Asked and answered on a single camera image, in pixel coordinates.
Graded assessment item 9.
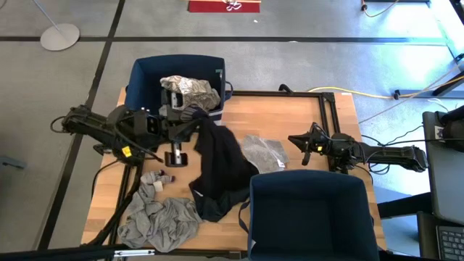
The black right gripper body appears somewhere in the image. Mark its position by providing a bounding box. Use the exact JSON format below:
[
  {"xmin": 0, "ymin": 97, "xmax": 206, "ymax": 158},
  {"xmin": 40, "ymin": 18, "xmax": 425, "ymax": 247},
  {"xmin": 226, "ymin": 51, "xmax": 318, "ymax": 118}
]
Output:
[{"xmin": 302, "ymin": 122, "xmax": 331, "ymax": 167}]

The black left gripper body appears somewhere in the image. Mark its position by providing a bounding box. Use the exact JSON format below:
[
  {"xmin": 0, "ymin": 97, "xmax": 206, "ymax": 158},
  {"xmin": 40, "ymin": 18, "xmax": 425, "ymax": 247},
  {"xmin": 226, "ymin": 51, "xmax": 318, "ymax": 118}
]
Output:
[{"xmin": 159, "ymin": 104, "xmax": 202, "ymax": 144}]

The black garment with lettered waistband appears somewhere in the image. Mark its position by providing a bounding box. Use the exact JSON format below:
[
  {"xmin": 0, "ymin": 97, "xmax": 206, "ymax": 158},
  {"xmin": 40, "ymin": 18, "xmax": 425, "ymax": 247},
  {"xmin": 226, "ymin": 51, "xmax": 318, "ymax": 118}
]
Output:
[{"xmin": 180, "ymin": 104, "xmax": 210, "ymax": 123}]

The white leaf-print cloth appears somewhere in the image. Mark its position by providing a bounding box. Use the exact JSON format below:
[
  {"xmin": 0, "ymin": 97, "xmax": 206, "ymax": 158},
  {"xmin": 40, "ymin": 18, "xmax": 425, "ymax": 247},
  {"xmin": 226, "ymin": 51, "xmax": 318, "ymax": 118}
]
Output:
[{"xmin": 159, "ymin": 75, "xmax": 222, "ymax": 112}]

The grey sock with purple tips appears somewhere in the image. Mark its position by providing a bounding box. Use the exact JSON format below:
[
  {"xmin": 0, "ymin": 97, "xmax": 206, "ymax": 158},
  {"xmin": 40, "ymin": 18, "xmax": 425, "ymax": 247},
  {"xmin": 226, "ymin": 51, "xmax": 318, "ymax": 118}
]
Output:
[{"xmin": 140, "ymin": 169, "xmax": 176, "ymax": 193}]

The light grey speckled cloth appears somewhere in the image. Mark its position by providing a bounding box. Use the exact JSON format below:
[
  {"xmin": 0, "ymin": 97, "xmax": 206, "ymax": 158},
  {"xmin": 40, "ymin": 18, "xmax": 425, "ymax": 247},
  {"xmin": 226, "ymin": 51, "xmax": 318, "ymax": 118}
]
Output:
[{"xmin": 240, "ymin": 134, "xmax": 290, "ymax": 175}]

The dark blue garment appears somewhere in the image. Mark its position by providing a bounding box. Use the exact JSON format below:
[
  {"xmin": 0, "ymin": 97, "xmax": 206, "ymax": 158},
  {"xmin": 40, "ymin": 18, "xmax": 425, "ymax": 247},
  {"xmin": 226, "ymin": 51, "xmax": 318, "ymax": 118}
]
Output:
[{"xmin": 194, "ymin": 186, "xmax": 252, "ymax": 223}]

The grey sweatshirt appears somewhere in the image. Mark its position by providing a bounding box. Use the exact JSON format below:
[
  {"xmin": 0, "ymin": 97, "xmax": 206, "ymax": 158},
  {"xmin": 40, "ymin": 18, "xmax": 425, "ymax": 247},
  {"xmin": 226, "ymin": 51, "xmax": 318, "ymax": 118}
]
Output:
[{"xmin": 117, "ymin": 176, "xmax": 203, "ymax": 254}]

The striped fabric basket with label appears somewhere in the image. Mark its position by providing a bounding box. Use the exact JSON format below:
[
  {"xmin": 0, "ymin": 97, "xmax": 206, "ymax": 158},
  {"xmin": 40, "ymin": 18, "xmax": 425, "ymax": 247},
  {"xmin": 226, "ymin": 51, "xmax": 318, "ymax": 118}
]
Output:
[{"xmin": 124, "ymin": 54, "xmax": 233, "ymax": 126}]

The navy white striped fabric basket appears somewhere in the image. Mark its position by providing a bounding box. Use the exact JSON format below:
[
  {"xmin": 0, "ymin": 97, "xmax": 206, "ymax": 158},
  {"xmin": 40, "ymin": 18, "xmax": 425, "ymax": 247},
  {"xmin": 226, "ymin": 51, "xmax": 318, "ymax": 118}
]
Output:
[{"xmin": 238, "ymin": 169, "xmax": 381, "ymax": 261}]

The red mat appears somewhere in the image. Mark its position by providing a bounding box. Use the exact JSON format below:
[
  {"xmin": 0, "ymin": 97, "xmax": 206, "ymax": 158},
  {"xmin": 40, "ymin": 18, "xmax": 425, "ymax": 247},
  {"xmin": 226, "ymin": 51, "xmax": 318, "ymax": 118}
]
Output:
[{"xmin": 188, "ymin": 0, "xmax": 262, "ymax": 14}]

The silver aluminium bar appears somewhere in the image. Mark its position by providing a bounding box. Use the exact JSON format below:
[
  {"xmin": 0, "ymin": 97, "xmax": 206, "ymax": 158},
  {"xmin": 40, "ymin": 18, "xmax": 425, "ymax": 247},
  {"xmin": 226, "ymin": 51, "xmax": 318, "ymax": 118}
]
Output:
[{"xmin": 113, "ymin": 249, "xmax": 156, "ymax": 259}]

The grey round-base stand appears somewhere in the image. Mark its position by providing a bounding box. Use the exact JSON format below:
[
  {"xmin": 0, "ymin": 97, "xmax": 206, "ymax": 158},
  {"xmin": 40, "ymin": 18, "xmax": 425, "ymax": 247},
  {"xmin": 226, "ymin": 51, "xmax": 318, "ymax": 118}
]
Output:
[{"xmin": 31, "ymin": 0, "xmax": 81, "ymax": 52}]

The grey desk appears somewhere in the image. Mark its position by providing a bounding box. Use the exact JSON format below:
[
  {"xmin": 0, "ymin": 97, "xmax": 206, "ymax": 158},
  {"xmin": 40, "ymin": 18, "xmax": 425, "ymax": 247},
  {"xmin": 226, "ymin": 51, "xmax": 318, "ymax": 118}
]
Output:
[{"xmin": 421, "ymin": 110, "xmax": 464, "ymax": 226}]

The black equipment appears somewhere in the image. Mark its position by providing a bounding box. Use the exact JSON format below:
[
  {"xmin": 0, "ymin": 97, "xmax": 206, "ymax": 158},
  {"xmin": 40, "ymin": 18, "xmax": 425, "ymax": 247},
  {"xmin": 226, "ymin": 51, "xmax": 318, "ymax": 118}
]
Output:
[{"xmin": 439, "ymin": 104, "xmax": 464, "ymax": 154}]

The black keyboard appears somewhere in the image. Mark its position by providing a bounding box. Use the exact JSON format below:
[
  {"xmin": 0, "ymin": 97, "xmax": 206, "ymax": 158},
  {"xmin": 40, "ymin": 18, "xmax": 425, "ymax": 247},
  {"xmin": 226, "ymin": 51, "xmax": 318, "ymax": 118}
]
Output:
[{"xmin": 436, "ymin": 224, "xmax": 464, "ymax": 261}]

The grey chair foot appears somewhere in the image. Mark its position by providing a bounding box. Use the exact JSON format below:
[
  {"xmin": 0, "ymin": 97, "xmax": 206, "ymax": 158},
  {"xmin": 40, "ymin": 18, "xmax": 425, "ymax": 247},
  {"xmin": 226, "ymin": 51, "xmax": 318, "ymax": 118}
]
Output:
[{"xmin": 0, "ymin": 155, "xmax": 27, "ymax": 171}]

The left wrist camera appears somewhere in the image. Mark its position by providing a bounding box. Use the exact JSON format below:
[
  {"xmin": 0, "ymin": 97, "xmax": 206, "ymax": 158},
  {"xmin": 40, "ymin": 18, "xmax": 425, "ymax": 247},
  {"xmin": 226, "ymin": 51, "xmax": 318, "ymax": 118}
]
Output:
[{"xmin": 144, "ymin": 115, "xmax": 162, "ymax": 138}]

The black aluminium table frame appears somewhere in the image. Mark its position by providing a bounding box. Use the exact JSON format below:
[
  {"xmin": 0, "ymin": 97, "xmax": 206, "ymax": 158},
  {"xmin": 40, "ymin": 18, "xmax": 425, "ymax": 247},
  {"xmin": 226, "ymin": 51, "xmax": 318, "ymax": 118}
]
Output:
[{"xmin": 0, "ymin": 83, "xmax": 344, "ymax": 260}]

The yellow cable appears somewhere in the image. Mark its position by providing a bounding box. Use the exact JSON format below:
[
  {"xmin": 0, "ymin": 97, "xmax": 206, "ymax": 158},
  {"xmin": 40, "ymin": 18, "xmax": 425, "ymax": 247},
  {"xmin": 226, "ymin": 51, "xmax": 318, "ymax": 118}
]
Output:
[{"xmin": 307, "ymin": 74, "xmax": 464, "ymax": 101}]

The tan cable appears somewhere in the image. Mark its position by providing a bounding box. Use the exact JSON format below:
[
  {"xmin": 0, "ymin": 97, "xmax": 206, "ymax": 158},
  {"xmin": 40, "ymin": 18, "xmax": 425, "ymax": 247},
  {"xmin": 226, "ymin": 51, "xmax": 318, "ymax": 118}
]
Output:
[{"xmin": 361, "ymin": 0, "xmax": 401, "ymax": 19}]

